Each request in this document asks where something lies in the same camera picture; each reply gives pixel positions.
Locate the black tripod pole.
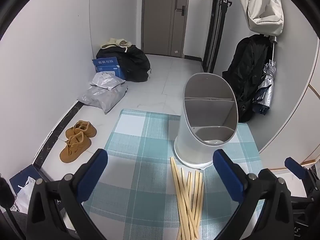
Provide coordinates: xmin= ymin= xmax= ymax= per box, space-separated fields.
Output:
xmin=202 ymin=0 xmax=232 ymax=73

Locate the white plastic bag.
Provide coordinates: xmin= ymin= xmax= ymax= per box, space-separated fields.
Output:
xmin=15 ymin=176 xmax=36 ymax=214

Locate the black bag on floor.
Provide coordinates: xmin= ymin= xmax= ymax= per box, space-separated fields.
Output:
xmin=96 ymin=45 xmax=151 ymax=82

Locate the small white mailer bag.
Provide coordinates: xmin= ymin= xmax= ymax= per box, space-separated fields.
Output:
xmin=90 ymin=72 xmax=125 ymax=90

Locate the teal plaid table mat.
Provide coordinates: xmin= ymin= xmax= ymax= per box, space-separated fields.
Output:
xmin=84 ymin=109 xmax=263 ymax=239

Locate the silver folded umbrella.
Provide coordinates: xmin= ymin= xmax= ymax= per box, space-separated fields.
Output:
xmin=253 ymin=36 xmax=277 ymax=115

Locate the dark blue paper bag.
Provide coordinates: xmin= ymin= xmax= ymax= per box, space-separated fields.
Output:
xmin=9 ymin=164 xmax=50 ymax=195

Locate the white utensil holder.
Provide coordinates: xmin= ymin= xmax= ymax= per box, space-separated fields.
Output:
xmin=174 ymin=73 xmax=238 ymax=170

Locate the white hanging bag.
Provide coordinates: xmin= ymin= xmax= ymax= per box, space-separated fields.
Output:
xmin=240 ymin=0 xmax=284 ymax=36

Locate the blue cardboard box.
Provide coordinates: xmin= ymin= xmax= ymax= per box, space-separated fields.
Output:
xmin=92 ymin=57 xmax=126 ymax=80

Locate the black hanging jacket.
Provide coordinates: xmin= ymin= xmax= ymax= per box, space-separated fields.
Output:
xmin=222 ymin=34 xmax=272 ymax=123

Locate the cream garment on bag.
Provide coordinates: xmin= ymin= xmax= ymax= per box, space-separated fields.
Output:
xmin=100 ymin=38 xmax=132 ymax=53

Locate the black door handle lock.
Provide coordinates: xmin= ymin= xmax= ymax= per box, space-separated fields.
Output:
xmin=176 ymin=5 xmax=185 ymax=16

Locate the grey entrance door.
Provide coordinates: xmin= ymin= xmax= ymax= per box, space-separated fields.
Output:
xmin=142 ymin=0 xmax=189 ymax=58

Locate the tan suede shoe far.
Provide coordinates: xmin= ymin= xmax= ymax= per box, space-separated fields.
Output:
xmin=65 ymin=120 xmax=97 ymax=139

